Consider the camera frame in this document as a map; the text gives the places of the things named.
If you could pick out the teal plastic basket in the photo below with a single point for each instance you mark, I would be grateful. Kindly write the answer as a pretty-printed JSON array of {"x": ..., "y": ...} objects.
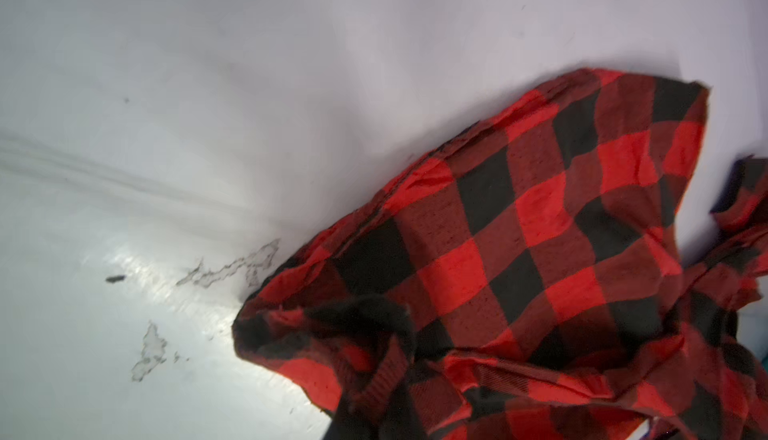
[{"x": 752, "y": 334}]

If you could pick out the red black plaid shirt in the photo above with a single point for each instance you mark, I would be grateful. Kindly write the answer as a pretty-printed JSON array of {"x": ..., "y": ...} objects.
[{"x": 522, "y": 281}]

